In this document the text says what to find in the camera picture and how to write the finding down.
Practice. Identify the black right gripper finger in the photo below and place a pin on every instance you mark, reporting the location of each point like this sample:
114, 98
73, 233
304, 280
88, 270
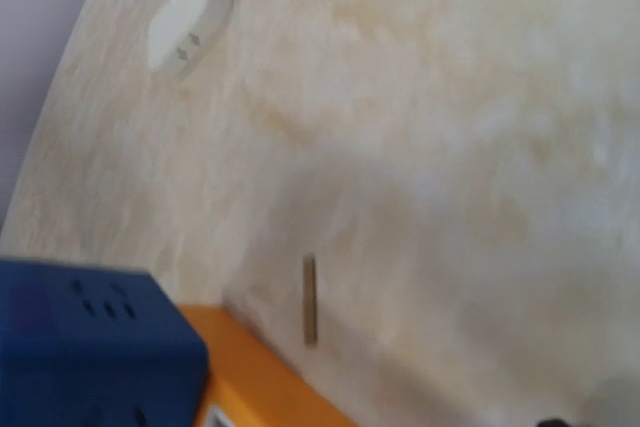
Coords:
553, 422

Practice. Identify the orange power strip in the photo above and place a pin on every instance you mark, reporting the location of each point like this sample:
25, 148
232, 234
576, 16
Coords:
248, 384

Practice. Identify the blue cube adapter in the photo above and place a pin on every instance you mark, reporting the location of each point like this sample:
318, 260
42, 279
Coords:
91, 346

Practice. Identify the white plug adapter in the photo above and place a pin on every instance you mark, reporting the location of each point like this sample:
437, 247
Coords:
180, 31

